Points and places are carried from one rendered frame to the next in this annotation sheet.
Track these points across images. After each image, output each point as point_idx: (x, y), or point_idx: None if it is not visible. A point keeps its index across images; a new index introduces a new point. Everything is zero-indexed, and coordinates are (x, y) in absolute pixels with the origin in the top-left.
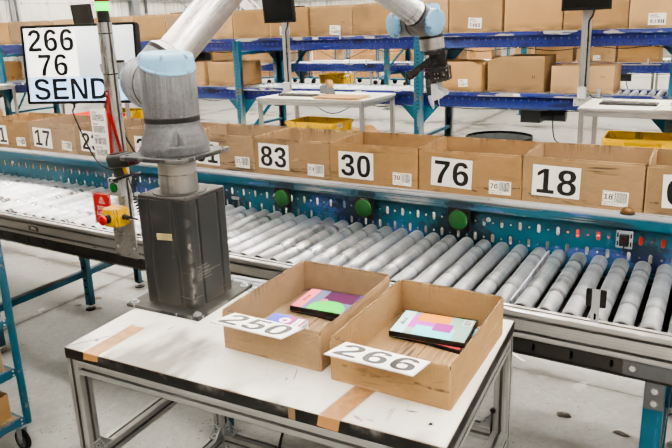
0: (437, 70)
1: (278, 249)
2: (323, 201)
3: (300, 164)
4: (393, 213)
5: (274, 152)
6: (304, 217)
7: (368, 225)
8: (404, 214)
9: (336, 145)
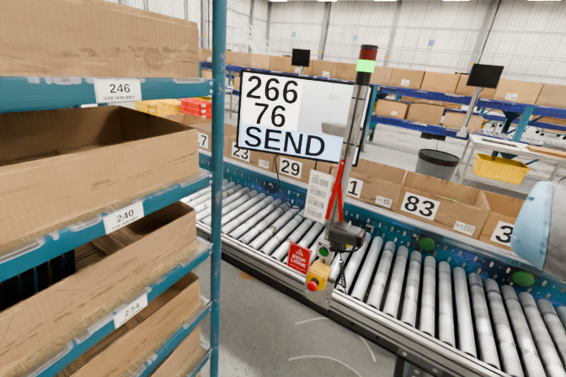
0: None
1: (494, 344)
2: (467, 255)
3: (447, 219)
4: (551, 288)
5: (422, 203)
6: (449, 266)
7: (528, 296)
8: (565, 293)
9: (499, 215)
